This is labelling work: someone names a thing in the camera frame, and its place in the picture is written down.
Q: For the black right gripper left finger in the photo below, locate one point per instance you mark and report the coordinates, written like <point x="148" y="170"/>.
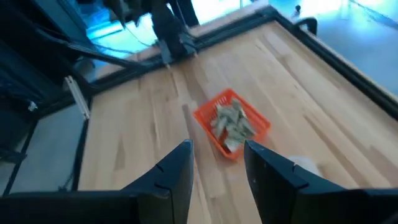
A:
<point x="171" y="186"/>

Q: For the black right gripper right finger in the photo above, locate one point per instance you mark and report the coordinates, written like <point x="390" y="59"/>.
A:
<point x="273" y="189"/>

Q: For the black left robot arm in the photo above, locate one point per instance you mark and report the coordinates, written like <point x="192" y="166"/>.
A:
<point x="168" y="28"/>

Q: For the clear plastic container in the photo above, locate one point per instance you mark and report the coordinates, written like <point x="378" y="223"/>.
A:
<point x="306" y="165"/>

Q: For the orange plastic basket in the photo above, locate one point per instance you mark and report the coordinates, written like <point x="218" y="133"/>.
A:
<point x="205" y="116"/>

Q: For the silver aluminium bar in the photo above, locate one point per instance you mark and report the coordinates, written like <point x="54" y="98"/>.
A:
<point x="77" y="98"/>

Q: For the black diagonal beam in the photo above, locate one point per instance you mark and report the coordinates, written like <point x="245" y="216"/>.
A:
<point x="93" y="53"/>

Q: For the small white clip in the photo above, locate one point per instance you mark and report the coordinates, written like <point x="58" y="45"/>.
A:
<point x="32" y="106"/>

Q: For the black aluminium table frame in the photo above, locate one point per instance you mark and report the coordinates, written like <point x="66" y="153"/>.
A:
<point x="342" y="65"/>

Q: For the black frame hook bracket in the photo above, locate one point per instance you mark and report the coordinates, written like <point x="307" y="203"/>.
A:
<point x="308" y="22"/>

